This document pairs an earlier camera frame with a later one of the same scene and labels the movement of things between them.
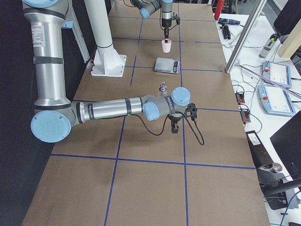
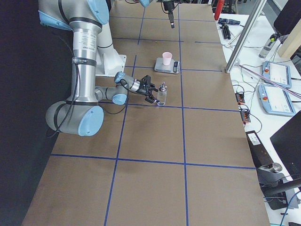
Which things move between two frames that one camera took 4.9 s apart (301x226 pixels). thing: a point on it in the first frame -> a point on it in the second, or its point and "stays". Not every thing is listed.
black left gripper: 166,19 -> 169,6
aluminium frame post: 254,15 stays
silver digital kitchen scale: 167,65 stays
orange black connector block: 245,113 stays
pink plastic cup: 166,46 -> 167,57
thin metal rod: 285,88 stays
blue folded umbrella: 228,21 stays
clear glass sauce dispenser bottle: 162,90 stays
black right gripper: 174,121 -> 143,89
